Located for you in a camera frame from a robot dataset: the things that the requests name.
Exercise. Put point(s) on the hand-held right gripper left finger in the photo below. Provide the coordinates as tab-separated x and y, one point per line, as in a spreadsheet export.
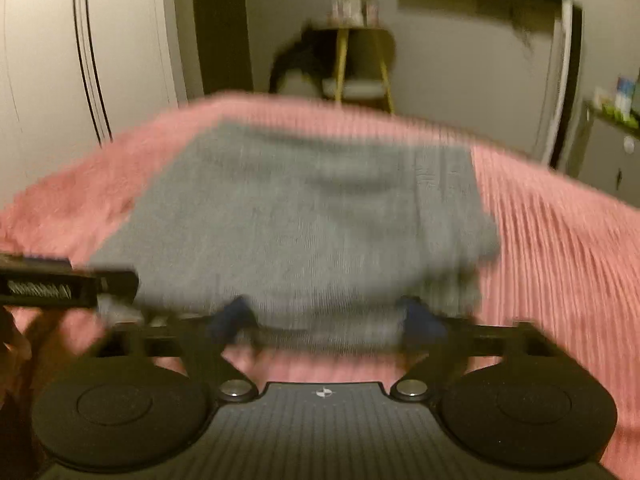
234	316

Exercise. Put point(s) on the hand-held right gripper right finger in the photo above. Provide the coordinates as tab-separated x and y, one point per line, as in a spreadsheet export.
419	317

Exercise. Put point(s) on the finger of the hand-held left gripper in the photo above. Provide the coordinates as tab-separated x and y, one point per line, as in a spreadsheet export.
119	285

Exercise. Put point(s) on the grey pants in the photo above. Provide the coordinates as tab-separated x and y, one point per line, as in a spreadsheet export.
310	220

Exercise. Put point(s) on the pink ribbed blanket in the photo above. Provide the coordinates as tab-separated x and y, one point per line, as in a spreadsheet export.
560	250

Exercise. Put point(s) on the white wardrobe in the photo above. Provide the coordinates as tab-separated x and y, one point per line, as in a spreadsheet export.
85	60

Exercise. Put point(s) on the low shelf with bottles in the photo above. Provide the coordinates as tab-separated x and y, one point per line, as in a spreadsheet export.
612	140

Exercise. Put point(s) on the round side table yellow legs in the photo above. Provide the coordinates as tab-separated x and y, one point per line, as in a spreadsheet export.
362	60

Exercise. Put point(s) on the dark cloth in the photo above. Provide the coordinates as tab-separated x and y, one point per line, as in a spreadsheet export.
300	55

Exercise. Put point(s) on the white upright panel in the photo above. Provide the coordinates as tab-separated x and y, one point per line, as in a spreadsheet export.
562	85

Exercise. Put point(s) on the dark wooden door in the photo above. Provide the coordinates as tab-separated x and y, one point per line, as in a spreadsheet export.
222	25

